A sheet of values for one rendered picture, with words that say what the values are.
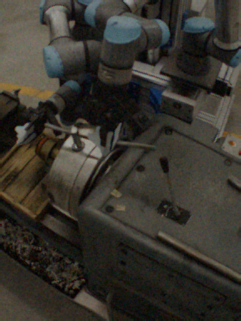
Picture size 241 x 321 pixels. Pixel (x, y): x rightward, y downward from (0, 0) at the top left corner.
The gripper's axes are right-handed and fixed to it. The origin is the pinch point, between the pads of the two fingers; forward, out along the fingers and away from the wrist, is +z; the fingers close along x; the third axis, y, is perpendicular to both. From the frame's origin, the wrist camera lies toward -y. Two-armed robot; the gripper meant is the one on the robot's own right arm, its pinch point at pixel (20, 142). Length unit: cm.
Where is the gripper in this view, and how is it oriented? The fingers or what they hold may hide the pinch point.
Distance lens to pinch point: 141.1
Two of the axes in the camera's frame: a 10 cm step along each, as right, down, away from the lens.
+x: 0.1, -6.4, -7.7
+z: -5.4, 6.4, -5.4
